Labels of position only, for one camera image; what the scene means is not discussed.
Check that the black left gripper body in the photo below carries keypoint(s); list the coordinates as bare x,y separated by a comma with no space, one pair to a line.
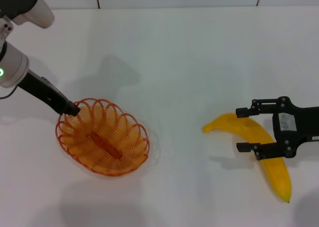
42,90

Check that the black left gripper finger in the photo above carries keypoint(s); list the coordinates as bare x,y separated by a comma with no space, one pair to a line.
68,112
74,107

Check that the yellow banana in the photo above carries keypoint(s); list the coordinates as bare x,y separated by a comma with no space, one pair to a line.
276,172

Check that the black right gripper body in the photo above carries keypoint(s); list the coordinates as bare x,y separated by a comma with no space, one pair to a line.
289,127

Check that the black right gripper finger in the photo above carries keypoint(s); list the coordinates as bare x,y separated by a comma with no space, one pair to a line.
243,112
244,147

